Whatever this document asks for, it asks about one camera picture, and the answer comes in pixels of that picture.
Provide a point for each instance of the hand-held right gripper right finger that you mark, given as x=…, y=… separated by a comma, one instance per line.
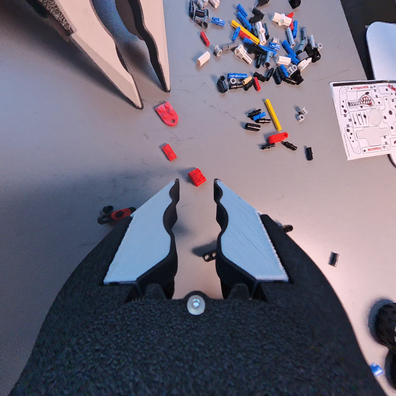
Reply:
x=250, y=247

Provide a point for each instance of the small black brick piece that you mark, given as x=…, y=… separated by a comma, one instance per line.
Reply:
x=309, y=153
x=333, y=259

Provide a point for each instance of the black connector pin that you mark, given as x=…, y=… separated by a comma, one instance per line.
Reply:
x=289, y=146
x=268, y=146

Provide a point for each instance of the brick vehicle model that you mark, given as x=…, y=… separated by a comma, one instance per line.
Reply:
x=208, y=256

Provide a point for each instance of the black and blue pins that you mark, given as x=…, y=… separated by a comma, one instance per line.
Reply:
x=259, y=116

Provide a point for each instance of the narrow red stud plate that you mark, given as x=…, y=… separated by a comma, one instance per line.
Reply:
x=169, y=152

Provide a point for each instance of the white book stand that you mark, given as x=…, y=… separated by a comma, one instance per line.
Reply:
x=382, y=49

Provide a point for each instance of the small black red lego assembly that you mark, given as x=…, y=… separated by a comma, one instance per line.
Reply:
x=105, y=218

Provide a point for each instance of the yellow brick axle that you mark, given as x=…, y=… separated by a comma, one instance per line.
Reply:
x=273, y=114

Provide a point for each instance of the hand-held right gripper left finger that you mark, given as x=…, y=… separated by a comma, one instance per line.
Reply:
x=139, y=247

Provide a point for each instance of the red rounded plate with hole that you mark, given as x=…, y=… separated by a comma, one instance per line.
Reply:
x=165, y=113

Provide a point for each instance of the black rubber tyre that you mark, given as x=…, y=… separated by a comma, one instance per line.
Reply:
x=386, y=324

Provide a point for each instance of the small grey brick pieces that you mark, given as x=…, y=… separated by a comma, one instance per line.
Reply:
x=302, y=113

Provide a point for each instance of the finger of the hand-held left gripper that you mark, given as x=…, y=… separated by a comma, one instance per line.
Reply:
x=154, y=31
x=102, y=55

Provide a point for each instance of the grey desk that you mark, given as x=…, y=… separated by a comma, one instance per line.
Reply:
x=77, y=139

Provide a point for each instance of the black desk divider strip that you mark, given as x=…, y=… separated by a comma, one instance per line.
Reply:
x=355, y=15

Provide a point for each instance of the black angle connector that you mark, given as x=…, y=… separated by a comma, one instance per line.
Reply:
x=222, y=84

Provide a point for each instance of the red square stud plate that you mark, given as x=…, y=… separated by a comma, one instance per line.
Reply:
x=197, y=177

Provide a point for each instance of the small red liftarm brick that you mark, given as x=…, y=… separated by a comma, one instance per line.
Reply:
x=120, y=214

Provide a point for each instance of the white tube connector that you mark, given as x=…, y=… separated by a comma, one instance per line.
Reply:
x=203, y=58

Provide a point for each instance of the printed paper sheet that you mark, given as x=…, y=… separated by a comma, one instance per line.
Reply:
x=365, y=117

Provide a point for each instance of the black curved brick piece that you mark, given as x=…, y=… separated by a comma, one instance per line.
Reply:
x=294, y=3

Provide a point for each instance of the black tube connector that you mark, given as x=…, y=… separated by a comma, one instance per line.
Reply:
x=252, y=127

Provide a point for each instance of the pile of small brick pieces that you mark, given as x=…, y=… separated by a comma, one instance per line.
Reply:
x=266, y=46

